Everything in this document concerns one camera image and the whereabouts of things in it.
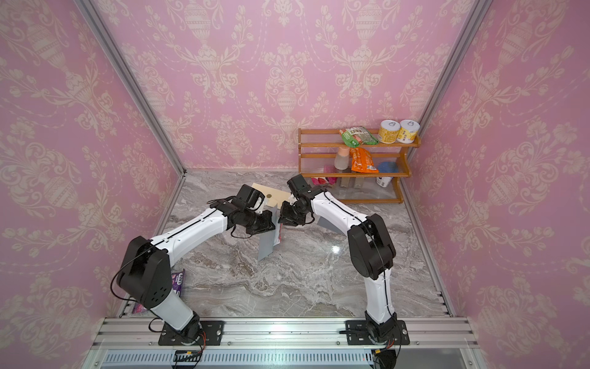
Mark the orange snack bag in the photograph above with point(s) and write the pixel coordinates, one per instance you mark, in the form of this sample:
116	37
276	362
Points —
362	161

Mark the yellow can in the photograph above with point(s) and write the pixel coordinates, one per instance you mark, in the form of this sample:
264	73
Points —
388	131
408	131

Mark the pink beige bottle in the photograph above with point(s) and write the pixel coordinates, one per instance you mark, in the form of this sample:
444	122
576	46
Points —
342	159

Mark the wooden three-tier shelf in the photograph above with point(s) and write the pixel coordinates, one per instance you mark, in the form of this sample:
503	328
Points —
318	147

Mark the white cup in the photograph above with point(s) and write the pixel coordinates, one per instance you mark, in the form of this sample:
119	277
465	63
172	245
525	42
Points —
383	182

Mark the purple snack bag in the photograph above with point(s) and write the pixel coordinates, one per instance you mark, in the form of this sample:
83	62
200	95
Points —
177	285

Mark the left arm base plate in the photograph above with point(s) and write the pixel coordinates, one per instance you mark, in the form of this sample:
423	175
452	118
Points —
204	333

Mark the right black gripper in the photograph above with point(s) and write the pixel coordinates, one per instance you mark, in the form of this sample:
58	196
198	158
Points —
286	217

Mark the yellow can right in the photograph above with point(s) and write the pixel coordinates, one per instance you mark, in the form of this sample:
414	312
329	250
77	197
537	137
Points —
408	131

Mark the magenta pink item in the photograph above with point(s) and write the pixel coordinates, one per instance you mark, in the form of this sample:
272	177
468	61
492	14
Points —
326	178

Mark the green snack packet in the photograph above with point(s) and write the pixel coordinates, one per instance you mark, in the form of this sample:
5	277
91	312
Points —
357	136

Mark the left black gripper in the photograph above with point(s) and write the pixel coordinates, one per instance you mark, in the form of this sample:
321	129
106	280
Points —
267	225

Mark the red bordered pink card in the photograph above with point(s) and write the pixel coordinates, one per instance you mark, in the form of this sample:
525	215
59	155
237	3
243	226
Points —
277	235

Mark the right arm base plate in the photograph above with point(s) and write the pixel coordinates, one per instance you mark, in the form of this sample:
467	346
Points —
359	332

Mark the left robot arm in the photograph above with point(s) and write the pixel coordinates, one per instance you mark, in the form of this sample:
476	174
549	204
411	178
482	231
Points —
145	273

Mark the blue cloth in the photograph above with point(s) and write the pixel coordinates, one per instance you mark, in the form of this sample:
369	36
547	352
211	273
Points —
387	167

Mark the aluminium front rail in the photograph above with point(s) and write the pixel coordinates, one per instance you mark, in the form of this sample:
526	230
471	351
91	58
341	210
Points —
285	343

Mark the grey envelope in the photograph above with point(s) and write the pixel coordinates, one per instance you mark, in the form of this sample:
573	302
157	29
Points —
324	223

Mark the cream yellow envelope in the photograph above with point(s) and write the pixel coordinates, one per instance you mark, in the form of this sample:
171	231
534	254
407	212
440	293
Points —
274	198

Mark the yellow can left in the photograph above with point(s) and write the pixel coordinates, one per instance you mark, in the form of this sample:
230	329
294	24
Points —
388	131

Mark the teal green envelope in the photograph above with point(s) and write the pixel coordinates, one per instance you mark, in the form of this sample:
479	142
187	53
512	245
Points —
266	239

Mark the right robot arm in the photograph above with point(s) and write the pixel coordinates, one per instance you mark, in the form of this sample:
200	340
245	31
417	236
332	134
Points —
370	246

